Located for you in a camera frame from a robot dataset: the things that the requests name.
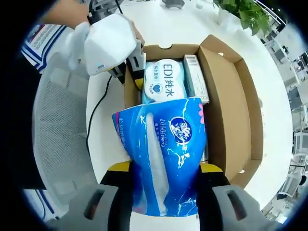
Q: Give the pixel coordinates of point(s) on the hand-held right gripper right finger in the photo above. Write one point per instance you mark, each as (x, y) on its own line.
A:
(223, 207)

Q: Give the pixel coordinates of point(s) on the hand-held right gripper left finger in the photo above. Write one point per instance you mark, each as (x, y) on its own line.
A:
(101, 207)

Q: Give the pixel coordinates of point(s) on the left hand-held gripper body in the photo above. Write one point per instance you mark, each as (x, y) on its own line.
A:
(108, 43)

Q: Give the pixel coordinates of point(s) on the white soft wet wipes pack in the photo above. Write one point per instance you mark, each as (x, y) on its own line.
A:
(163, 81)

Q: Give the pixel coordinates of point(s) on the blue soft tissue pack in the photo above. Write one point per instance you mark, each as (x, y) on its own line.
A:
(163, 149)

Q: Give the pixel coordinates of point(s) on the brown cardboard shoe box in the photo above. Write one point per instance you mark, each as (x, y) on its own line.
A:
(231, 108)

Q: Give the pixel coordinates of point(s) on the person's left hand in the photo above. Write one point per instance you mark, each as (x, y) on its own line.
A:
(137, 33)

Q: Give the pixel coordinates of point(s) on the white mesh chair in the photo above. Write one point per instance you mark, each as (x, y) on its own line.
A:
(62, 125)

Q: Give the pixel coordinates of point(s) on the green potted plant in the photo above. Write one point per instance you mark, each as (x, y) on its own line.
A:
(247, 14)

